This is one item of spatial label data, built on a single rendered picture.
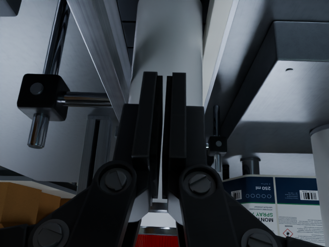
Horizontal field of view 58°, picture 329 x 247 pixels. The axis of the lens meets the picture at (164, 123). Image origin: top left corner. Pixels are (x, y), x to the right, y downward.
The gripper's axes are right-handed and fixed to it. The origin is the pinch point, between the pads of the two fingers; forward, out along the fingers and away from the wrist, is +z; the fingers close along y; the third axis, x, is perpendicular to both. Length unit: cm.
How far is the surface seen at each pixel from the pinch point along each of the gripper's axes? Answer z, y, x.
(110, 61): 6.6, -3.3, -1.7
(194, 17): 12.7, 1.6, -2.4
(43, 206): 92, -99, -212
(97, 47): 6.1, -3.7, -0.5
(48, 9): 22.8, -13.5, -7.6
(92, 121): 32, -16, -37
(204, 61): 13.4, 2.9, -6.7
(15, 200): 77, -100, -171
